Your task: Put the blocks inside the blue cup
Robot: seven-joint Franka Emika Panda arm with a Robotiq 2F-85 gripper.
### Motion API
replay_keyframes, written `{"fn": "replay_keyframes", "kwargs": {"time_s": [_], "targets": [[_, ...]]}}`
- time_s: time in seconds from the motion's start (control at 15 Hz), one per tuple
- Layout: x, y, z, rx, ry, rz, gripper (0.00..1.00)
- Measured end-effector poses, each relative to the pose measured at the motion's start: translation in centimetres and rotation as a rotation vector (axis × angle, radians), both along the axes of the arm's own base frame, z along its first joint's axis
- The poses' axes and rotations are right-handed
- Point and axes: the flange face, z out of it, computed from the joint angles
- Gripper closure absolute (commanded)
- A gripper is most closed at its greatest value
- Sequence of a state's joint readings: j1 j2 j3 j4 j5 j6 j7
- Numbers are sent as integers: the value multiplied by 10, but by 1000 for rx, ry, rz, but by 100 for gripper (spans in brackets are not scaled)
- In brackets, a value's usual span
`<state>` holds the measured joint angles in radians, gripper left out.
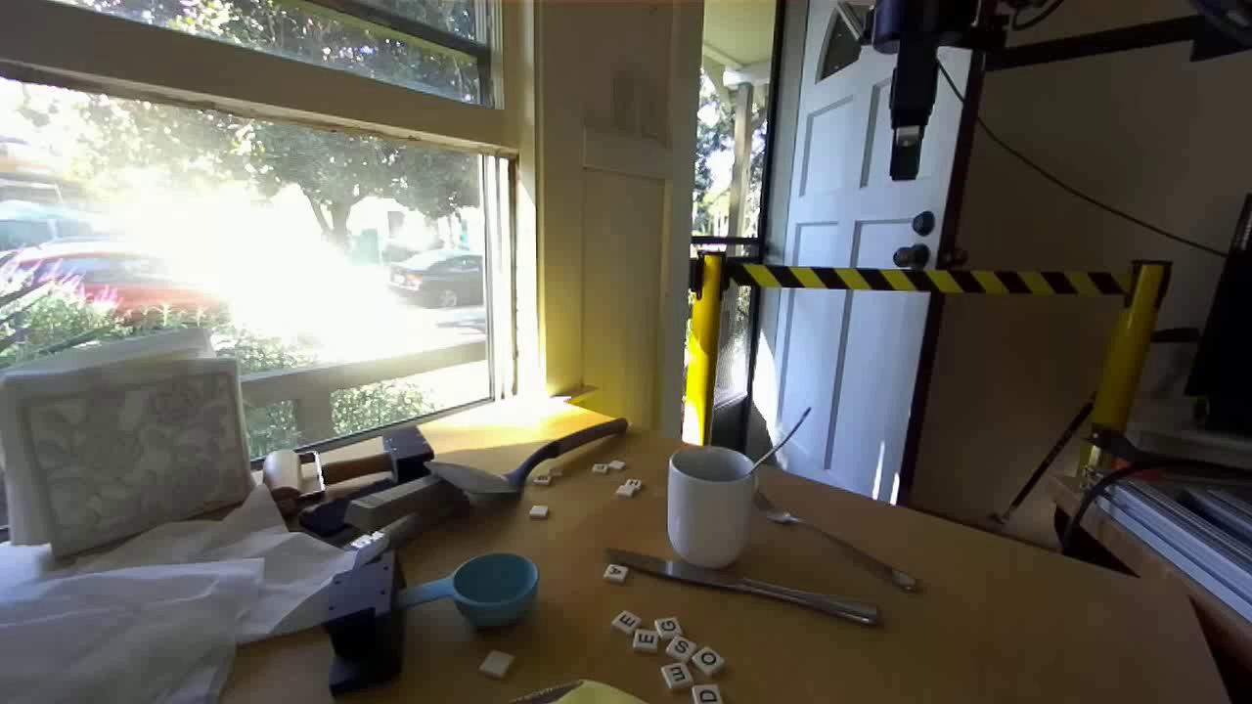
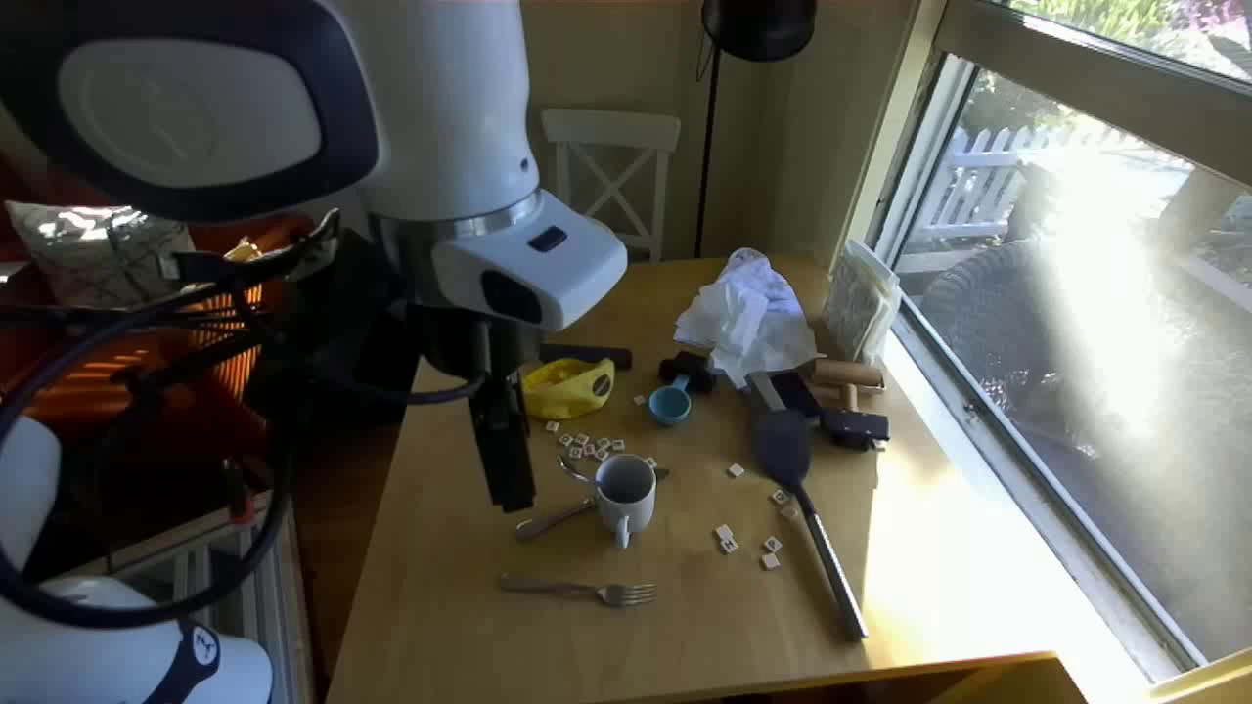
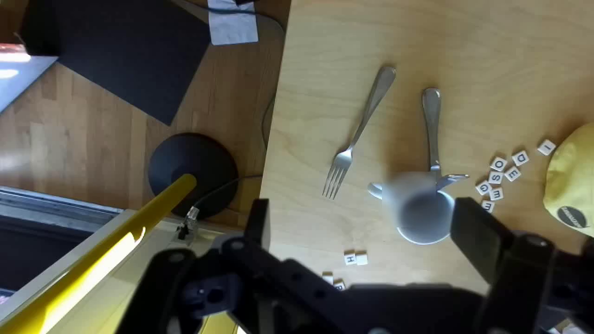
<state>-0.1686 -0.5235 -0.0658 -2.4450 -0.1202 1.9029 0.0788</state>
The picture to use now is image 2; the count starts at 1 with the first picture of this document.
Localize metal spoon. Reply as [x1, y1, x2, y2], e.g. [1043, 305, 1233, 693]
[512, 500, 594, 541]

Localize robot cable bundle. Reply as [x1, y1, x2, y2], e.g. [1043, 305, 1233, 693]
[0, 206, 487, 635]

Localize crumpled white plastic bag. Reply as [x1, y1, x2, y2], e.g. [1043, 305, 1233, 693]
[674, 248, 817, 386]

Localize clear patterned container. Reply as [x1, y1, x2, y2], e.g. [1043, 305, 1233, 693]
[821, 238, 898, 365]

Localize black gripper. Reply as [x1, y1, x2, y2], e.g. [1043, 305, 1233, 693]
[414, 305, 538, 513]

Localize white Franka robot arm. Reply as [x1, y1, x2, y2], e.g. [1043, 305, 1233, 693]
[0, 0, 624, 513]

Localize white ceramic mug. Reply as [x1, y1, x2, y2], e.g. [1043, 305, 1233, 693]
[594, 458, 655, 549]

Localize small blue measuring cup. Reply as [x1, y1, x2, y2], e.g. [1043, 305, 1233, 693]
[644, 377, 693, 428]

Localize black floor lamp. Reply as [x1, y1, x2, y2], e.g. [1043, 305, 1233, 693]
[694, 0, 817, 253]

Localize metal fork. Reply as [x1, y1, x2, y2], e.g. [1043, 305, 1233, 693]
[495, 574, 654, 609]

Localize white wooden chair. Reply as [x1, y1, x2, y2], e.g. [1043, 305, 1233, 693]
[538, 109, 681, 260]

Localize black block tool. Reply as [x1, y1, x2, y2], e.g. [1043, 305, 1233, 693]
[821, 412, 886, 450]

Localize white blank tile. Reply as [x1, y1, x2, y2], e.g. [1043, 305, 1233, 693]
[713, 526, 739, 557]

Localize black spatula with metal handle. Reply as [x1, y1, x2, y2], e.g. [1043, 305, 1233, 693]
[752, 412, 864, 640]

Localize cluster of letter tiles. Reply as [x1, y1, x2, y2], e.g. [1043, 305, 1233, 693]
[545, 423, 624, 480]

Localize white letter tile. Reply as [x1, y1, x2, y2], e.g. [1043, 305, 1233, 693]
[758, 537, 783, 570]

